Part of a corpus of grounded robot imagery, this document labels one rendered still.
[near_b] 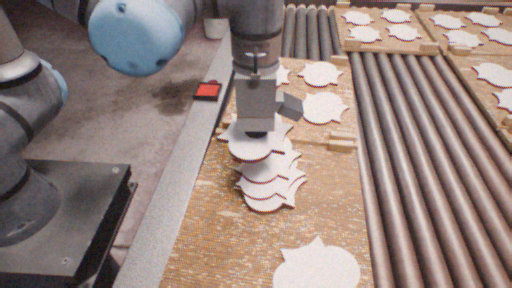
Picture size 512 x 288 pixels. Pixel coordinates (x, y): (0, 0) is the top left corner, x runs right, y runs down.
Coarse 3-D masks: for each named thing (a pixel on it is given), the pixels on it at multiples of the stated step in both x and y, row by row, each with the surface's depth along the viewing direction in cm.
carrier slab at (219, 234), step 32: (224, 160) 69; (320, 160) 69; (352, 160) 69; (224, 192) 63; (320, 192) 63; (352, 192) 63; (192, 224) 57; (224, 224) 57; (256, 224) 57; (288, 224) 57; (320, 224) 57; (352, 224) 57; (192, 256) 53; (224, 256) 53; (256, 256) 53
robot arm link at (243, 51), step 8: (280, 32) 42; (232, 40) 43; (240, 40) 41; (248, 40) 41; (256, 40) 41; (264, 40) 41; (272, 40) 41; (280, 40) 43; (232, 48) 44; (240, 48) 42; (248, 48) 42; (256, 48) 41; (264, 48) 42; (272, 48) 42; (280, 48) 44; (232, 56) 45; (240, 56) 43; (248, 56) 42; (264, 56) 42; (272, 56) 43; (248, 64) 43; (264, 64) 43
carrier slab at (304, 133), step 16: (288, 64) 101; (304, 64) 101; (288, 80) 94; (304, 96) 87; (352, 96) 87; (352, 112) 82; (304, 128) 77; (320, 128) 77; (336, 128) 77; (352, 128) 77; (320, 144) 74
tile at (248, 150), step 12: (276, 120) 59; (228, 132) 56; (240, 132) 56; (276, 132) 56; (288, 132) 58; (240, 144) 54; (252, 144) 54; (264, 144) 54; (276, 144) 54; (240, 156) 52; (252, 156) 52; (264, 156) 52
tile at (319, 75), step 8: (312, 64) 99; (320, 64) 99; (328, 64) 99; (304, 72) 95; (312, 72) 95; (320, 72) 95; (328, 72) 95; (336, 72) 95; (304, 80) 93; (312, 80) 92; (320, 80) 92; (328, 80) 92; (336, 80) 93; (320, 88) 90
